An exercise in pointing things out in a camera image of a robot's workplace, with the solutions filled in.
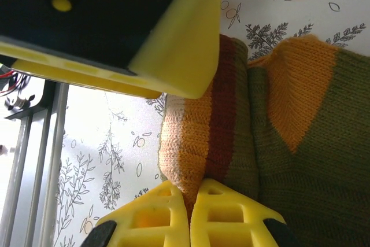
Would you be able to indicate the olive green striped sock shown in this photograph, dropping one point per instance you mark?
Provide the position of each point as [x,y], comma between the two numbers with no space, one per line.
[318,171]

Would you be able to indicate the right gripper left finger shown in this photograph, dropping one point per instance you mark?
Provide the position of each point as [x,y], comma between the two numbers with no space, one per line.
[144,221]

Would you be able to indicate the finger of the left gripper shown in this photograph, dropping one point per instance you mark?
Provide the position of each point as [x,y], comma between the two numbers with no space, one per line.
[101,21]

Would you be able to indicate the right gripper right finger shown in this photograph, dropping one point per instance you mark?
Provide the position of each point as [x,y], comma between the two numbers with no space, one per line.
[231,218]

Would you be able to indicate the aluminium frame rail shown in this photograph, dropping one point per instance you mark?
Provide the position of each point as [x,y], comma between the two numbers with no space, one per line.
[34,157]

